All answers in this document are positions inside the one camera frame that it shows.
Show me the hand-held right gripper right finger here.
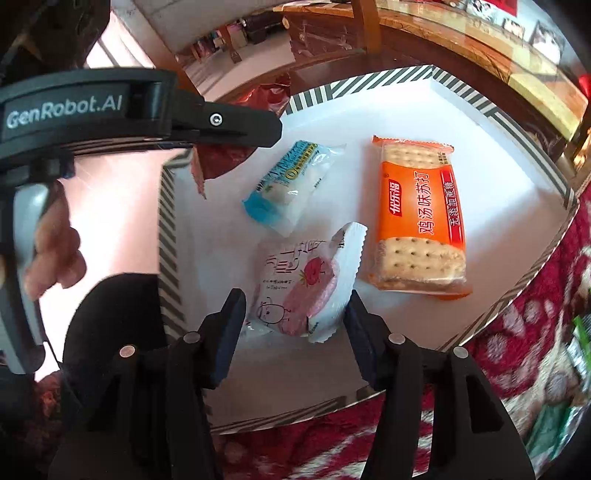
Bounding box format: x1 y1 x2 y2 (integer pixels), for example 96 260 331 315
344 290 536 480

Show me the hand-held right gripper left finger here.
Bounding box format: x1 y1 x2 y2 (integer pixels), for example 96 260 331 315
48 288 247 480

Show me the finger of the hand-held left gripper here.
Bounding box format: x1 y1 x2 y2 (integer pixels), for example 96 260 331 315
173 90 283 149

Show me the red snack packet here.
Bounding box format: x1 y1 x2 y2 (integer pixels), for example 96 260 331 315
191 143 254 200

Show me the pink strawberry snack packet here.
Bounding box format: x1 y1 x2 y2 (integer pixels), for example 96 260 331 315
240 222 369 344

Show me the striped white cardboard tray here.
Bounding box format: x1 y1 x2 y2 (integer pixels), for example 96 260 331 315
157 65 580 437

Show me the green cow snack packet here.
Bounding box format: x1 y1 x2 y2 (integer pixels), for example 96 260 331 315
571 316 591 379

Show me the person's left hand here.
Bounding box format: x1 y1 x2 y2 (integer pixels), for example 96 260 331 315
23 185 88 301

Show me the red foil bag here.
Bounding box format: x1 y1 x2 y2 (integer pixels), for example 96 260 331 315
228 76 293 118

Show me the blue white snack packet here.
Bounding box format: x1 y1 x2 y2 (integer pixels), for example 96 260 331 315
242 138 347 237

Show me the orange cracker packet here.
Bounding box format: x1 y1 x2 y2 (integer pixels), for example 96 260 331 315
368 135 472 302

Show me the red floral plush blanket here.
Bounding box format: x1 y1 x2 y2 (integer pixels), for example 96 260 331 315
210 185 591 480

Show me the wooden chair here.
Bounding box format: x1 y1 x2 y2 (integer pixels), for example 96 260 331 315
346 0 384 54

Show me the dark green snack packet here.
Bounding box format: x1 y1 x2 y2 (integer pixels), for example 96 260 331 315
526 401 583 462

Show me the wooden table with marble top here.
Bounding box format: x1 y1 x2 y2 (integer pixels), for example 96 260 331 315
272 0 591 153

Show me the small photo frame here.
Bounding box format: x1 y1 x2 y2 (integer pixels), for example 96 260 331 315
501 17 526 41

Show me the large wedding photo frame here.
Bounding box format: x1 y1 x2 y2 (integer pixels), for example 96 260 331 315
531 21 568 61

